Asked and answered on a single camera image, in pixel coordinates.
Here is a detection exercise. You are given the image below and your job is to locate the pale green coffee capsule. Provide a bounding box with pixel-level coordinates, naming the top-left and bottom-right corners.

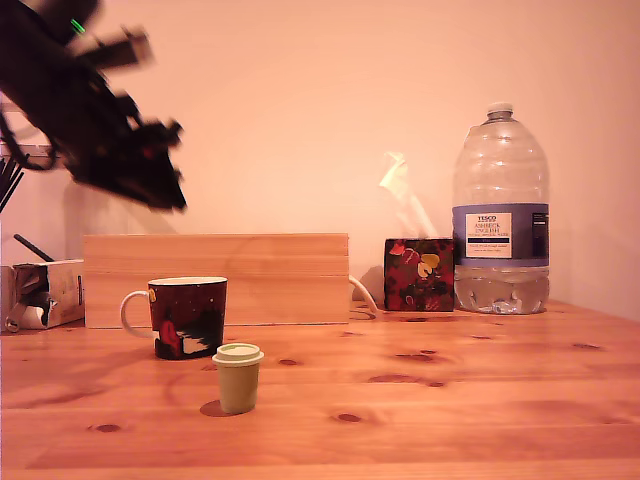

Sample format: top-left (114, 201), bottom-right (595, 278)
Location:
top-left (211, 342), bottom-right (266, 415)

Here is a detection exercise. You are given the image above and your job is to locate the black stick in carton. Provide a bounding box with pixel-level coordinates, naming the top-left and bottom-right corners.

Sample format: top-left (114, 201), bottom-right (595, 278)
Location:
top-left (13, 233), bottom-right (56, 263)

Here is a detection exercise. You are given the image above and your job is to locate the torn white carton box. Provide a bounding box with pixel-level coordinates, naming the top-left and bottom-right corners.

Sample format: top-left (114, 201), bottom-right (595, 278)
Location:
top-left (0, 258), bottom-right (86, 332)

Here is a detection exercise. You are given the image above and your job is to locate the dark red picture mug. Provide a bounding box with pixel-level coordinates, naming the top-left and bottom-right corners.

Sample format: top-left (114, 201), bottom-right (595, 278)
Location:
top-left (119, 275), bottom-right (229, 361)

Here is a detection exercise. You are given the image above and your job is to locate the light wooden box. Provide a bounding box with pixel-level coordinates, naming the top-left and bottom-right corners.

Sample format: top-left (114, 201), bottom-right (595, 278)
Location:
top-left (82, 232), bottom-right (351, 330)

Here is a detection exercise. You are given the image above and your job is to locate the white paper tissue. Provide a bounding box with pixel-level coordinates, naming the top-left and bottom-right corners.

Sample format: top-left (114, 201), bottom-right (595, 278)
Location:
top-left (378, 151), bottom-right (442, 241)

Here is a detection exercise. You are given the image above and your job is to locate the floral tissue box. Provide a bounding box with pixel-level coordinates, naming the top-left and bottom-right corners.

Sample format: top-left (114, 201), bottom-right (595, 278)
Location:
top-left (384, 237), bottom-right (457, 313)

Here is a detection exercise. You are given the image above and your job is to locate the large clear water bottle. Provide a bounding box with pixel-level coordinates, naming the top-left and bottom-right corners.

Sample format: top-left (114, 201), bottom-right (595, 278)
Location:
top-left (451, 102), bottom-right (552, 316)

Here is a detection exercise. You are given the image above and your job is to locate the white wall rack rail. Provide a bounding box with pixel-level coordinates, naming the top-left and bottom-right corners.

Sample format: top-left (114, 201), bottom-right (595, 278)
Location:
top-left (0, 141), bottom-right (57, 157)

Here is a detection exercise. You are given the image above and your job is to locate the black looping arm cable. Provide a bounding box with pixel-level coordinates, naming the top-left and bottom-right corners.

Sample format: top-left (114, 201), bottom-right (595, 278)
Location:
top-left (0, 106), bottom-right (59, 173)

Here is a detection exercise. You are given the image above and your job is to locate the black kitchen tool handle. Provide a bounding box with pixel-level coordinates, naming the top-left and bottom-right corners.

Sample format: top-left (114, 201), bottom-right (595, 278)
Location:
top-left (0, 167), bottom-right (26, 213)
top-left (0, 158), bottom-right (17, 202)

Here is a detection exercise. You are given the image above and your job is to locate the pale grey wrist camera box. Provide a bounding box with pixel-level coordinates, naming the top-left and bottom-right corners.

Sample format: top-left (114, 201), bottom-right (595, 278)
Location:
top-left (73, 26), bottom-right (154, 70)

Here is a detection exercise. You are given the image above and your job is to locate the white cable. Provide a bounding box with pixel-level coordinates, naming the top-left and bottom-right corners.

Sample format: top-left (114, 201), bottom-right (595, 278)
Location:
top-left (348, 274), bottom-right (383, 321)

